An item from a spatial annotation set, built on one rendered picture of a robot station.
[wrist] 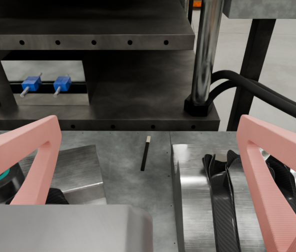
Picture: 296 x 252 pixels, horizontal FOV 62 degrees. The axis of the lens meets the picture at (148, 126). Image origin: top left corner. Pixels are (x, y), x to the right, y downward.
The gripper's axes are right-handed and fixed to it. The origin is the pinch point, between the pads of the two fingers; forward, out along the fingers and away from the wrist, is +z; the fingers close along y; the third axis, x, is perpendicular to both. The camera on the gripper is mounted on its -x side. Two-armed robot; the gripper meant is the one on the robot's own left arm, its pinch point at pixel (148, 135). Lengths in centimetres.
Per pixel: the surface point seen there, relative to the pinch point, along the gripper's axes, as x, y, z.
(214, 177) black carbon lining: 32.0, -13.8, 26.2
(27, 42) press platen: 17, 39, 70
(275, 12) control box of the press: 10, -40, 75
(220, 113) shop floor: 117, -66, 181
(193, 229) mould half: 29.7, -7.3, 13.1
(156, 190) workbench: 39.4, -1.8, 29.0
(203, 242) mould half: 30.6, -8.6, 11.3
